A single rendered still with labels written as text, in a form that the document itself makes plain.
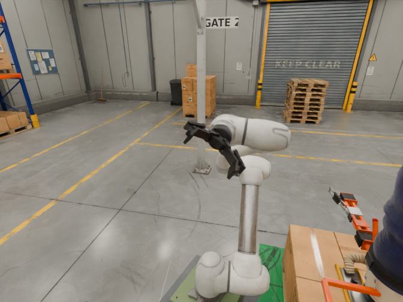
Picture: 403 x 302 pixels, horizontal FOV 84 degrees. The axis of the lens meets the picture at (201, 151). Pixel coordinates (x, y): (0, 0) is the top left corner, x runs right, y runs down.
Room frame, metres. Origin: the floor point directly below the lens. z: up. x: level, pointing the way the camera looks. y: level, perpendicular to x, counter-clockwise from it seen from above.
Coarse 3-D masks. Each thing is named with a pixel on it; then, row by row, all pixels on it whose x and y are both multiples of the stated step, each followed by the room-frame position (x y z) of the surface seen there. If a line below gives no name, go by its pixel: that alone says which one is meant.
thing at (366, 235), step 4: (356, 232) 0.87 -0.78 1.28; (360, 232) 0.87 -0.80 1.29; (364, 232) 0.87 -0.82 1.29; (368, 232) 0.87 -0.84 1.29; (356, 236) 0.87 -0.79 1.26; (360, 236) 0.83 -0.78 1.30; (364, 236) 0.84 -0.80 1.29; (368, 236) 0.84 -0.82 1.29; (356, 240) 0.85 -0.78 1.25; (360, 240) 0.82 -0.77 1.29; (364, 240) 0.80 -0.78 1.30; (368, 240) 0.80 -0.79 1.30; (360, 244) 0.81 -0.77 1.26; (364, 244) 0.80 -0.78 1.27; (360, 248) 0.81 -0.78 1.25; (364, 248) 0.80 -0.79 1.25
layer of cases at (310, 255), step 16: (288, 240) 1.66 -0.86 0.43; (304, 240) 1.55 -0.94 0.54; (320, 240) 1.55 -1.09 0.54; (336, 240) 1.55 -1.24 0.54; (352, 240) 1.55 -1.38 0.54; (288, 256) 1.53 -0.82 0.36; (304, 256) 1.37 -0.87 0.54; (320, 256) 1.37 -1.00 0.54; (336, 256) 1.37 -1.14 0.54; (288, 272) 1.41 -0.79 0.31; (304, 272) 1.22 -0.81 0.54; (320, 272) 1.22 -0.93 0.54; (288, 288) 1.30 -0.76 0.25; (304, 288) 1.09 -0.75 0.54; (320, 288) 1.09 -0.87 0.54; (336, 288) 1.09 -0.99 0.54
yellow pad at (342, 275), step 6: (336, 264) 0.79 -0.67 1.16; (336, 270) 0.76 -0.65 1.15; (342, 270) 0.75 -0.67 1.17; (354, 270) 0.75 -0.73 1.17; (342, 276) 0.72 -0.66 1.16; (348, 276) 0.72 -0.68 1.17; (354, 276) 0.72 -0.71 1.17; (360, 276) 0.72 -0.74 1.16; (354, 282) 0.67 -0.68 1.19; (360, 282) 0.69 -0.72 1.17; (348, 294) 0.64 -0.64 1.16; (348, 300) 0.61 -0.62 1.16
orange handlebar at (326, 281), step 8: (352, 216) 1.00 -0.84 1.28; (360, 216) 1.00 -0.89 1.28; (360, 224) 0.93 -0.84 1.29; (368, 248) 0.78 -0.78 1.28; (328, 280) 0.61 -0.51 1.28; (336, 280) 0.61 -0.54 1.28; (328, 288) 0.58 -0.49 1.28; (344, 288) 0.59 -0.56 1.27; (352, 288) 0.58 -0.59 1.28; (360, 288) 0.58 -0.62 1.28; (368, 288) 0.58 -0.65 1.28; (328, 296) 0.55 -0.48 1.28
